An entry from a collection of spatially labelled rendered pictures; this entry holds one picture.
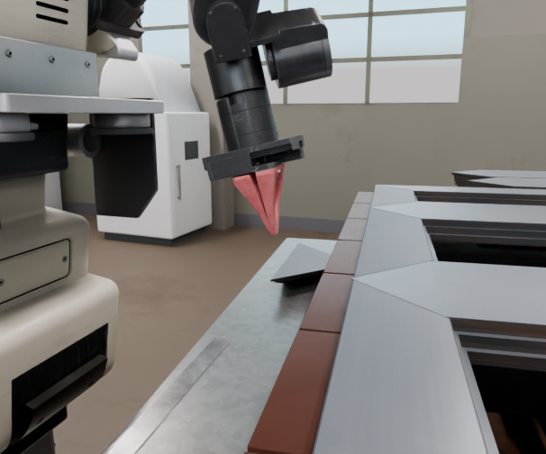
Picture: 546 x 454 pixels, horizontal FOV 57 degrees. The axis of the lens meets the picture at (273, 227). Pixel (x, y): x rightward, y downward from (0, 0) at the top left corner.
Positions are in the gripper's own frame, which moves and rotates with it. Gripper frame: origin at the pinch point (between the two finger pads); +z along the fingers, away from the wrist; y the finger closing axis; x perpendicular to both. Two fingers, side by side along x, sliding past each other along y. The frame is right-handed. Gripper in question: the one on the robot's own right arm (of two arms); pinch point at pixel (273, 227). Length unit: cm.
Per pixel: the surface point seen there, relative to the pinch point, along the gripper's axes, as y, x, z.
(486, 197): -34, -68, 15
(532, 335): -22.5, 10.1, 11.8
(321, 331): -4.5, 9.4, 9.1
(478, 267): -21.3, -6.0, 10.4
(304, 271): 6.2, -41.7, 17.3
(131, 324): 123, -164, 64
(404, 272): -12.9, -2.6, 8.4
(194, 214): 148, -341, 36
